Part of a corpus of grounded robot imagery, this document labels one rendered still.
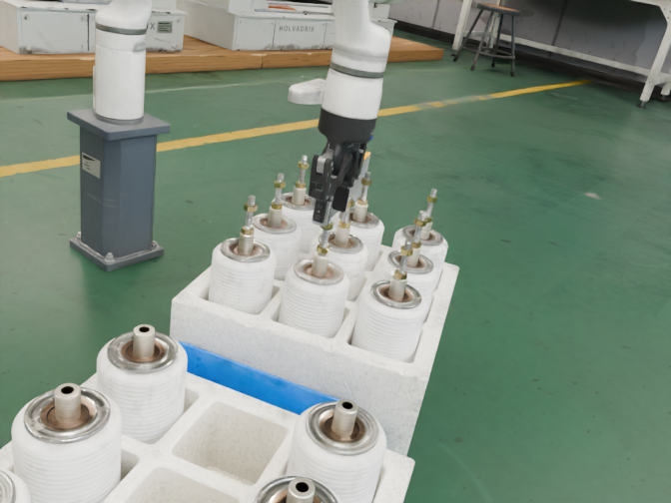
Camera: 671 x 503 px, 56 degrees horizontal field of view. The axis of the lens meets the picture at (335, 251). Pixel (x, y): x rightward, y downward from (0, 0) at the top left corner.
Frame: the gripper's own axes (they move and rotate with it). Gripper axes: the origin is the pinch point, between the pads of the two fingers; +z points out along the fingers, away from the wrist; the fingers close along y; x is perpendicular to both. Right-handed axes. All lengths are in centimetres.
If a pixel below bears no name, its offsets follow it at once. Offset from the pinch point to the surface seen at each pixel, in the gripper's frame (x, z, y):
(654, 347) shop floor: -59, 35, 64
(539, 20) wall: 36, -2, 527
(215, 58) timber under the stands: 150, 30, 202
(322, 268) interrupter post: -0.8, 8.9, -1.2
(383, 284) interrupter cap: -9.5, 9.8, 2.2
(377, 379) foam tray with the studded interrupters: -13.9, 19.5, -6.4
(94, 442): 2.3, 10.5, -43.5
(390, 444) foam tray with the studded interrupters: -18.0, 29.8, -5.9
